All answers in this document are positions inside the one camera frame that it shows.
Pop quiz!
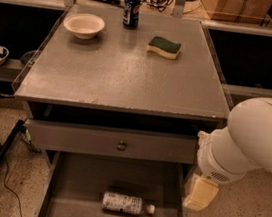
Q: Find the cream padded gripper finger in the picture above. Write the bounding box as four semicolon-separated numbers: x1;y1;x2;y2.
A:
198;131;210;148
182;173;220;211

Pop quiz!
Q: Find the clear plastic bottle white label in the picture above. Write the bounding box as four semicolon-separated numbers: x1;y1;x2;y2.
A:
101;191;155;216

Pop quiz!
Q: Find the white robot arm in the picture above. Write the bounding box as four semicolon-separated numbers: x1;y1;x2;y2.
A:
182;97;272;211

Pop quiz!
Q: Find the grey top drawer with knob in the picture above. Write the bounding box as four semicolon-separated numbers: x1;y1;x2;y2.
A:
27;119;198;164

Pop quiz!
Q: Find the grey drawer cabinet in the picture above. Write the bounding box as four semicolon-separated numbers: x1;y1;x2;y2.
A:
15;7;230;217

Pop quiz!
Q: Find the open grey middle drawer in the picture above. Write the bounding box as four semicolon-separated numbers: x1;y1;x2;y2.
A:
36;152;184;217

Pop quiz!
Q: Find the green yellow sponge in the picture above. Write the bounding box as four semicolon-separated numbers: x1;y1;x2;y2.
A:
146;36;181;60

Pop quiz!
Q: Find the cardboard box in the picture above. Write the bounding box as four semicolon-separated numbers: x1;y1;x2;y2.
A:
201;0;272;25

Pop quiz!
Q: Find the blue soda can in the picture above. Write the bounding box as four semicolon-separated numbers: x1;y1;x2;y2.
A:
123;0;141;29

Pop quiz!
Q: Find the white paper bowl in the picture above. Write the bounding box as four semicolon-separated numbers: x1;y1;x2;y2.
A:
63;13;105;40

